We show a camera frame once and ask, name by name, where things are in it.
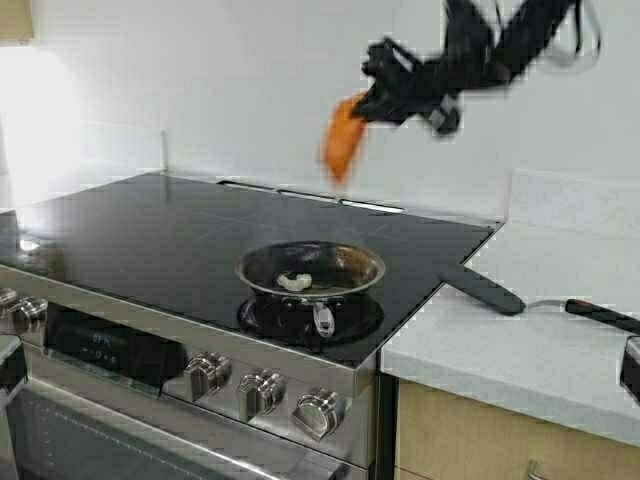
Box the steel frying pan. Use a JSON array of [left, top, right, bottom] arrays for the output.
[[236, 241, 387, 339]]

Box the stove knob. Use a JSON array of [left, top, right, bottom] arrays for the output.
[[184, 352, 232, 402], [0, 287, 18, 320], [292, 388, 346, 441], [237, 369, 286, 422], [13, 297, 48, 334]]

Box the raw white shrimp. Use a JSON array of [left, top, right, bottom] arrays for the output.
[[277, 272, 313, 292]]

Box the far left stove knob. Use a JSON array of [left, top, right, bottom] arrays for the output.
[[0, 287, 18, 320]]

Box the black robot base right edge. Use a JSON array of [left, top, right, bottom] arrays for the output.
[[619, 336, 640, 402]]

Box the light wood base cabinet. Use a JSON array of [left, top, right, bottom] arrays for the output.
[[395, 381, 639, 479]]

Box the middle stove knob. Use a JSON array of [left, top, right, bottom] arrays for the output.
[[184, 352, 232, 402]]

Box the black robot base left edge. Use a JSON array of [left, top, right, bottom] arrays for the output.
[[1, 335, 28, 396]]

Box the orange plastic bowl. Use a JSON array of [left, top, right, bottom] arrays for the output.
[[322, 92, 367, 184]]

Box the stove black display panel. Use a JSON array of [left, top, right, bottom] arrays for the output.
[[44, 303, 188, 396]]

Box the stainless steel electric stove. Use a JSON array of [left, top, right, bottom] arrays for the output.
[[1, 174, 495, 479]]

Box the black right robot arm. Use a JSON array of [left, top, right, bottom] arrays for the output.
[[352, 1, 581, 137]]

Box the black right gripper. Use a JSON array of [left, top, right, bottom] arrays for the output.
[[362, 37, 461, 136]]

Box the far right stove knob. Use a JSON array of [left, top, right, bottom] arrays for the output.
[[292, 388, 346, 441]]

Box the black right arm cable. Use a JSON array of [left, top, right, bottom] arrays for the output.
[[492, 0, 604, 69]]

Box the black spatula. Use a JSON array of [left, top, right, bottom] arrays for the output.
[[439, 265, 639, 336]]

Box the wood upper cabinet corner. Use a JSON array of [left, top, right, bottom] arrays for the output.
[[0, 0, 34, 45]]

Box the metal cabinet drawer handle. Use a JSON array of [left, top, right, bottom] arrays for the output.
[[525, 460, 547, 480]]

